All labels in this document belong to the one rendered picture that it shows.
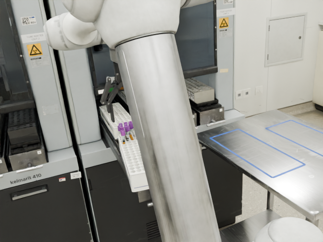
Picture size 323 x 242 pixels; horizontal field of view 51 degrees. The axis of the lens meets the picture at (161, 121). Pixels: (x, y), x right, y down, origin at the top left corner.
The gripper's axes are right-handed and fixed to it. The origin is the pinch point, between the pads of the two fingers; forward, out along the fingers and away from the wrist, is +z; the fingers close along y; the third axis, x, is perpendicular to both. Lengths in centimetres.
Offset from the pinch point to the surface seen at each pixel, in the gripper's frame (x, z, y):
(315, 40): 141, 25, 227
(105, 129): 27.2, 16.1, -5.7
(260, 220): -4, 68, 58
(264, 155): -28, 14, 39
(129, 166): -20.8, 8.7, -7.7
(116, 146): 8.3, 16.1, -5.3
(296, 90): 140, 73, 208
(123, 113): 28.2, 10.6, 3.9
